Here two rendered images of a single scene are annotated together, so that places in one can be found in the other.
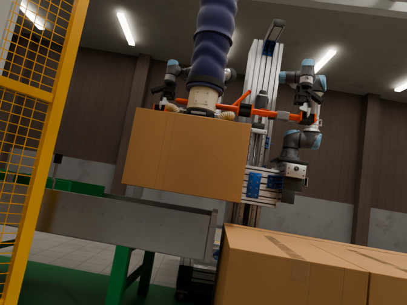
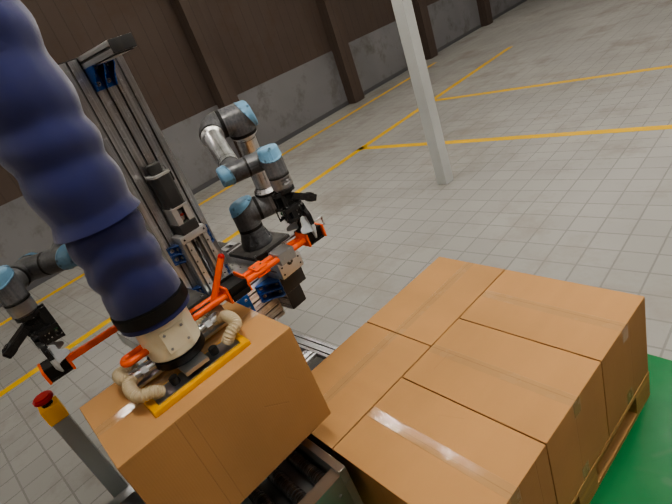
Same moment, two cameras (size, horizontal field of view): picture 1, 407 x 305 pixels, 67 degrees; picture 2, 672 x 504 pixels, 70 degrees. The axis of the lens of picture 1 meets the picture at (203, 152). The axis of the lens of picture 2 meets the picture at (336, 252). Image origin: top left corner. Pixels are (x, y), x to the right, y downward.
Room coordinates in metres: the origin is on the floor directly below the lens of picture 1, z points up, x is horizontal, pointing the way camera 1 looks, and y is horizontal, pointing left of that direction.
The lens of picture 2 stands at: (0.35, 0.38, 1.89)
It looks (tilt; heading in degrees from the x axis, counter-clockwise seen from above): 26 degrees down; 323
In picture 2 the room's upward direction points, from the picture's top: 21 degrees counter-clockwise
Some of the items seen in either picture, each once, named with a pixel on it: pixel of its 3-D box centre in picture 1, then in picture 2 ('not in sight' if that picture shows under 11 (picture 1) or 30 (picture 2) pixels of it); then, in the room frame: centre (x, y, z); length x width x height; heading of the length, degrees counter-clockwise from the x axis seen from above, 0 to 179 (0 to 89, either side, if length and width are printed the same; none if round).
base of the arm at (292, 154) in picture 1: (289, 154); (254, 234); (2.25, -0.63, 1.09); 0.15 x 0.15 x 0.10
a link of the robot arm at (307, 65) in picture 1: (307, 69); (272, 161); (1.70, -0.52, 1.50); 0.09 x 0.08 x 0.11; 155
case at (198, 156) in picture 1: (189, 158); (212, 410); (1.72, 0.07, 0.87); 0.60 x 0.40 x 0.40; 87
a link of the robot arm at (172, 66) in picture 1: (172, 68); (7, 285); (2.01, 0.30, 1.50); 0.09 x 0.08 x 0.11; 133
